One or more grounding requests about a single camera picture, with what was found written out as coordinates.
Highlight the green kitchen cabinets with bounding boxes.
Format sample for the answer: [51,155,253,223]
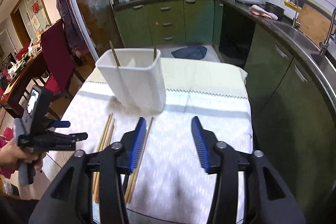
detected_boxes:
[114,0,335,218]

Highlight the steel kitchen sink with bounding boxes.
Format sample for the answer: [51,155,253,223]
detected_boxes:
[272,21,335,98]

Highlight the person's left hand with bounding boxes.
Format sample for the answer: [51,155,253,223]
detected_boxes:
[0,139,47,178]

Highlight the white patterned tablecloth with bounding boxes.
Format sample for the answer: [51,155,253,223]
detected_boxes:
[56,58,253,223]

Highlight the long wooden chopstick right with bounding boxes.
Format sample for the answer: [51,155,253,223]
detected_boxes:
[123,117,154,203]

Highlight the red dining chair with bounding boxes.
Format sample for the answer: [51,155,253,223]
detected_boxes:
[39,19,87,114]

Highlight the white plastic utensil holder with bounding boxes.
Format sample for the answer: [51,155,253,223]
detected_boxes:
[96,48,166,113]

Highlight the blue floor cloth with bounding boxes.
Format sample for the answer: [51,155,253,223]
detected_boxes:
[171,46,207,60]

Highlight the black cooking pot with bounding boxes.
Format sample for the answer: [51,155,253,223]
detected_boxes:
[264,2,285,21]

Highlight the chrome sink faucet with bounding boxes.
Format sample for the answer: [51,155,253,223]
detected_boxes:
[319,8,336,56]

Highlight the wooden cutting board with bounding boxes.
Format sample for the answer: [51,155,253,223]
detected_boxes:
[297,4,331,47]

